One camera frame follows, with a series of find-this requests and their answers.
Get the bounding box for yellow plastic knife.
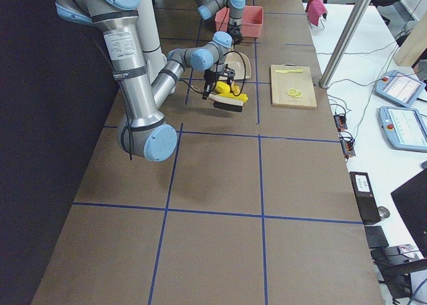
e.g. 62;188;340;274
274;69;304;74

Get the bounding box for near orange connector block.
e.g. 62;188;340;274
339;131;356;159

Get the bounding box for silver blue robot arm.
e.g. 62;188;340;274
55;0;241;162
194;0;246;45

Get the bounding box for far orange connector block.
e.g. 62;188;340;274
334;113;348;131

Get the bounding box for near teach pendant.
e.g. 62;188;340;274
378;106;426;153

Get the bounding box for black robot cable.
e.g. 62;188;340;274
178;51;253;95

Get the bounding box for wooden cutting board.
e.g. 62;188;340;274
270;65;317;109

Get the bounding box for aluminium frame post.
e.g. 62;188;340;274
319;0;371;89

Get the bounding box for black box with label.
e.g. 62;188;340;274
349;172;380;225

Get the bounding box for yellow toy potato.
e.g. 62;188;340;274
215;81;231;94

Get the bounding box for upper lemon slice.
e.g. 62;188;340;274
294;90;304;98

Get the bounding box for far teach pendant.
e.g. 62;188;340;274
374;70;426;108

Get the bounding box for black monitor corner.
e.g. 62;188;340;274
391;170;427;257

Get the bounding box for orange connector block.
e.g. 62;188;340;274
334;113;348;131
339;131;356;159

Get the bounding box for pink cloth on stand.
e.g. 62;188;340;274
306;0;328;27

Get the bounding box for lemon slice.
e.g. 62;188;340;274
294;90;304;98
287;88;299;97

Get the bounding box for beige brush black bristles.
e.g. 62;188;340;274
208;94;244;112

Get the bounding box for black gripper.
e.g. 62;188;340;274
228;23;244;45
202;64;236;99

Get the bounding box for teach pendant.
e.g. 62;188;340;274
374;70;426;108
378;106;426;153

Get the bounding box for pink plastic bin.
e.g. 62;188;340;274
215;5;264;38

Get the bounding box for lower lemon slice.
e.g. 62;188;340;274
287;88;299;97

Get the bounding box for beige plastic dustpan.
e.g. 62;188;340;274
226;52;252;81

